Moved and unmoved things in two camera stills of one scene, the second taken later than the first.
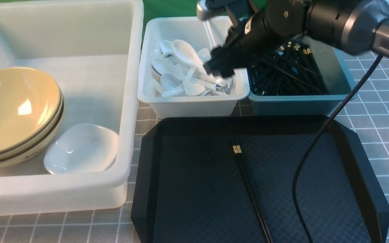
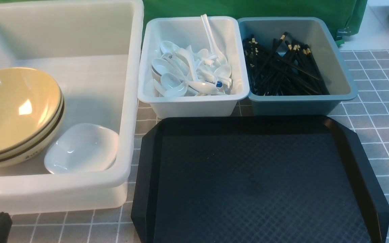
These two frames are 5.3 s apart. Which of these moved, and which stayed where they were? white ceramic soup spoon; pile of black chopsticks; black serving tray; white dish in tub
Moved: white ceramic soup spoon
Stayed: pile of black chopsticks; black serving tray; white dish in tub
